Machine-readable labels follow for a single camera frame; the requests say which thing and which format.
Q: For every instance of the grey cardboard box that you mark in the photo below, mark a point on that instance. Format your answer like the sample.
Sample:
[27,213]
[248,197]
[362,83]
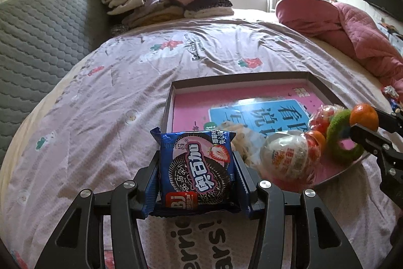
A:
[239,84]

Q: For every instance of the red egg toy clear wrapper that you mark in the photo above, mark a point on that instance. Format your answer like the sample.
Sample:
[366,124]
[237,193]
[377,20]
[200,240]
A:
[321,121]

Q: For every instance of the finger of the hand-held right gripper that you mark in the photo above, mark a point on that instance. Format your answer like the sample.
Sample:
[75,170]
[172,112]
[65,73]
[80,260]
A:
[390,121]
[371,139]

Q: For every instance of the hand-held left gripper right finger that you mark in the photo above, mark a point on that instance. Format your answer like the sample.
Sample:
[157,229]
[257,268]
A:
[248,180]

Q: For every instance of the orange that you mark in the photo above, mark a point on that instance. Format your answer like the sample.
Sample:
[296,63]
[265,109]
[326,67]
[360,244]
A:
[363,116]
[318,141]

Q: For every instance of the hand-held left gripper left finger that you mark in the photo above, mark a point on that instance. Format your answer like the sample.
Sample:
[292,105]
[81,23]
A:
[143,177]

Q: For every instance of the white blue egg toy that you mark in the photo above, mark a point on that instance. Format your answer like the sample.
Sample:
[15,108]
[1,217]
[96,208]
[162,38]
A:
[289,158]

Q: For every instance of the red white wrapped candy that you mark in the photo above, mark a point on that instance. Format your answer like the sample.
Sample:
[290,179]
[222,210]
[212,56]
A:
[389,91]

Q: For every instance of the pink quilt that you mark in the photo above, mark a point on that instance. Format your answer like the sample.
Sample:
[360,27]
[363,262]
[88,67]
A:
[346,26]

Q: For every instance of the beige mesh bag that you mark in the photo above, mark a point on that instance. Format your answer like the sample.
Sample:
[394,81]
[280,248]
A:
[248,139]

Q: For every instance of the pink book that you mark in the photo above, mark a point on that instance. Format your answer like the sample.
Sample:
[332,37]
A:
[195,105]

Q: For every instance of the blue cookie packet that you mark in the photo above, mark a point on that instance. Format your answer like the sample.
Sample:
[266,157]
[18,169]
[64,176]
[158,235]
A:
[195,168]

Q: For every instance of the grey quilted headboard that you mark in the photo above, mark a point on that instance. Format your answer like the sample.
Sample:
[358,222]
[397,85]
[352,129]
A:
[41,35]

